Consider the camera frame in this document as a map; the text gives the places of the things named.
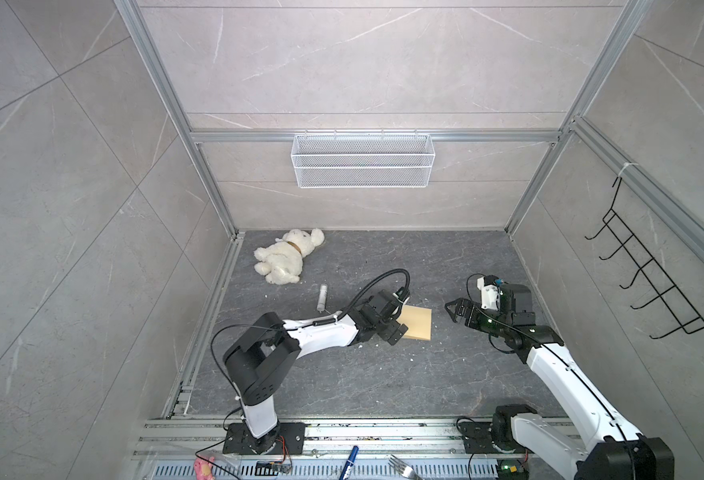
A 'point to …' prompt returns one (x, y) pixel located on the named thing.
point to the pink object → (203, 468)
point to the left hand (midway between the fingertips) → (392, 310)
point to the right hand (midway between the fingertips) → (457, 306)
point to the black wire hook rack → (688, 317)
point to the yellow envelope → (418, 321)
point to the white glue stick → (321, 305)
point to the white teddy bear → (281, 262)
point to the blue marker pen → (348, 466)
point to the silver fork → (402, 468)
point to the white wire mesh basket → (358, 161)
